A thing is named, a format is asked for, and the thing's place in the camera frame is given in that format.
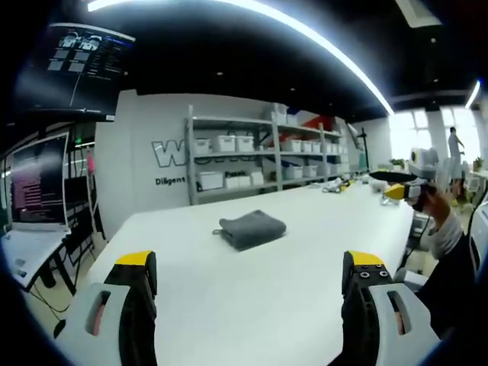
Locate grey towel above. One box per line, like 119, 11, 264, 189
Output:
212, 209, 287, 252

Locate person's right hand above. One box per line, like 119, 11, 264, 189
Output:
413, 185, 454, 230

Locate black floor stand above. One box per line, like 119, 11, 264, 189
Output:
357, 127, 371, 177

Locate spare yellow-tipped gripper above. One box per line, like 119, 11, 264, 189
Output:
321, 178, 356, 194

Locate white side desk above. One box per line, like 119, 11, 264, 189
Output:
0, 227, 73, 294

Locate short ceiling light strip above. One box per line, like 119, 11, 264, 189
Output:
464, 79, 482, 111

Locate white chair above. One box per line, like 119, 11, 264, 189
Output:
467, 189, 488, 278

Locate grey metal shelving rack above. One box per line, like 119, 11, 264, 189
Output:
184, 102, 351, 207

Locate computer monitor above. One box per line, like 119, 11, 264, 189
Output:
5, 132, 72, 234

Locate long ceiling light strip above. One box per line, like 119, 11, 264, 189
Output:
86, 0, 396, 115

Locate rows of white storage boxes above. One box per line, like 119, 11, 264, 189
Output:
192, 104, 350, 191

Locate hanging black monitor screen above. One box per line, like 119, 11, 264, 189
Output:
21, 22, 137, 124

